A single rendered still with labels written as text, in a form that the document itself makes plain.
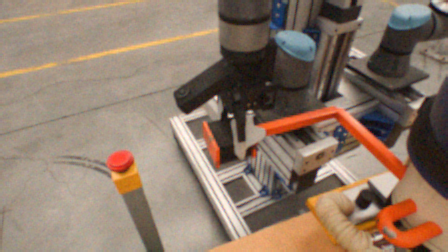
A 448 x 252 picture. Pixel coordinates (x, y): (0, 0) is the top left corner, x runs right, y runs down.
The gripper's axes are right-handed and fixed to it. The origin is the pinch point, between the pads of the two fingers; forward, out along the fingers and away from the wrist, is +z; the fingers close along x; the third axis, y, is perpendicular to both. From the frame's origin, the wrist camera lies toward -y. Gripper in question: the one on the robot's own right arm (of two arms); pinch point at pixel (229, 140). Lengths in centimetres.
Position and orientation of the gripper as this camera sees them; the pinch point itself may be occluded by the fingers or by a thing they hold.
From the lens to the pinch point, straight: 54.8
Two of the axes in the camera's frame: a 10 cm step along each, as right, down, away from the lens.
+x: -3.5, -6.2, 7.0
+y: 9.4, -2.3, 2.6
